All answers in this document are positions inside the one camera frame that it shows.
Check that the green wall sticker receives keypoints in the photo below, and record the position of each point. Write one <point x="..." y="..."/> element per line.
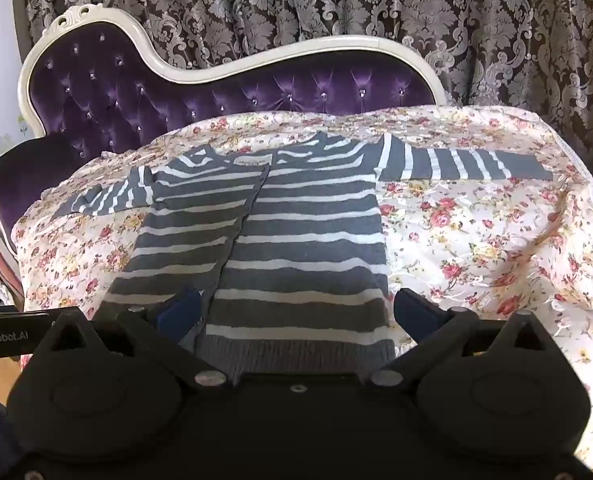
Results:
<point x="4" y="142"/>

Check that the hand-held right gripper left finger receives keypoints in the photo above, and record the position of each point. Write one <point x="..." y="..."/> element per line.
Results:
<point x="180" y="316"/>

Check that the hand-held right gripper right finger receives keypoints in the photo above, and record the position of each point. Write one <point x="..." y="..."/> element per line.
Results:
<point x="416" y="316"/>

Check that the grey white striped cardigan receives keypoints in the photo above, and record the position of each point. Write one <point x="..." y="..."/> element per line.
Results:
<point x="301" y="240"/>

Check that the brown silver damask curtain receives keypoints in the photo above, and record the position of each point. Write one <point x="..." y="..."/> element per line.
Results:
<point x="426" y="10"/>

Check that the purple tufted sofa white frame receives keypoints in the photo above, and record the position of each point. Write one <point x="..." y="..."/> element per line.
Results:
<point x="126" y="95"/>

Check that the floral quilted blanket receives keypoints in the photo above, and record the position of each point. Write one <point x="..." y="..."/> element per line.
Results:
<point x="476" y="240"/>

